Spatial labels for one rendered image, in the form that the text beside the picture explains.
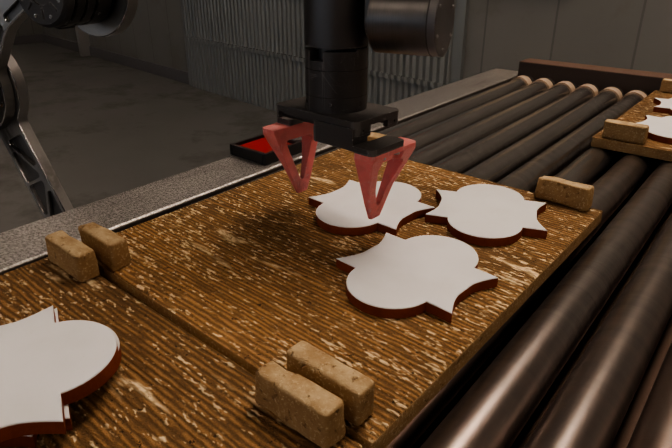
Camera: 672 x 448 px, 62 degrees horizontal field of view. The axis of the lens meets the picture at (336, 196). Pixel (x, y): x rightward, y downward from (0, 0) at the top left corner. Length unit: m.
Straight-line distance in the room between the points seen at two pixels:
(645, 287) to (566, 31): 2.62
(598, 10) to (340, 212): 2.58
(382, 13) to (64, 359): 0.33
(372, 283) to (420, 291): 0.04
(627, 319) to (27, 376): 0.43
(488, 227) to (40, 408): 0.40
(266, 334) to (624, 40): 2.73
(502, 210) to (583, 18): 2.53
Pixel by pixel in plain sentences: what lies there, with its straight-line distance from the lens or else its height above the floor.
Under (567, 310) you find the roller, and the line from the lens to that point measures 0.50.
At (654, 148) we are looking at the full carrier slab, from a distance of 0.91.
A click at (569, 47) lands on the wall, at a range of 3.12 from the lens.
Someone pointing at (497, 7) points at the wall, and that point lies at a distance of 3.30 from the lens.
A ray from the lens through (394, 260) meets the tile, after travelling 0.49.
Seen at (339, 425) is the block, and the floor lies 0.95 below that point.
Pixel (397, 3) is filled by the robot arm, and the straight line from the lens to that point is 0.47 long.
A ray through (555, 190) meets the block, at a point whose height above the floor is 0.95.
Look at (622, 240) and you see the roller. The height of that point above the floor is 0.92.
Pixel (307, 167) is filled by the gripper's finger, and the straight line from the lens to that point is 0.59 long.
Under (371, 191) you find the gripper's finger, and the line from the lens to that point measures 0.50.
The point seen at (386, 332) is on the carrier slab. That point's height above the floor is 0.94.
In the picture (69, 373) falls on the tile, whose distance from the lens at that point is 0.37.
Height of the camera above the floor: 1.19
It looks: 23 degrees down
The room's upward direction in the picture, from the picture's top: straight up
